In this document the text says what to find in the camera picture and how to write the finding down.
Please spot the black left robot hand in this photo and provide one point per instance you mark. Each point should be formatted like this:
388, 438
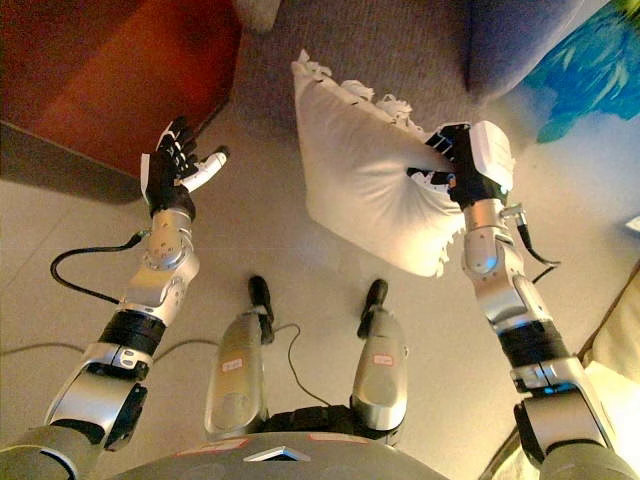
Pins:
167, 180

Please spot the white fringed throw pillow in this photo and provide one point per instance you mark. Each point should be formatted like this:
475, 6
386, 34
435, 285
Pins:
360, 180

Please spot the reddish wooden cabinet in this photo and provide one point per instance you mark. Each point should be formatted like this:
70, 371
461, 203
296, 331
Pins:
100, 75

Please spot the silver robot leg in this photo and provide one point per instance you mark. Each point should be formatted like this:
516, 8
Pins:
235, 375
380, 365

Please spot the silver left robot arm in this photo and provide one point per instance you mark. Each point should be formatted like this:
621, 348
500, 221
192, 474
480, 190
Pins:
155, 280

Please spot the silver left robot leg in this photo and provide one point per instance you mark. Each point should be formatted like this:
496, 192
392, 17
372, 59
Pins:
235, 375

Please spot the grey fabric armchair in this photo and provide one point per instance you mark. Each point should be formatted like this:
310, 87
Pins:
380, 45

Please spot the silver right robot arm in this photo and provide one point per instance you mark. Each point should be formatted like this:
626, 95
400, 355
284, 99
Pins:
520, 300

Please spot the green leafy potted plant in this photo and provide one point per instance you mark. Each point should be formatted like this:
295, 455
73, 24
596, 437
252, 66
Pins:
585, 75

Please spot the silver right robot leg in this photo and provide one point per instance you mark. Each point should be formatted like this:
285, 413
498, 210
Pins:
380, 365

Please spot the grey robot torso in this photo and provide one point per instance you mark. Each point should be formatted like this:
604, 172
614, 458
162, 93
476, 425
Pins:
280, 460

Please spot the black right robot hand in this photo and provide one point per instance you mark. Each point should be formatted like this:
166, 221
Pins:
487, 160

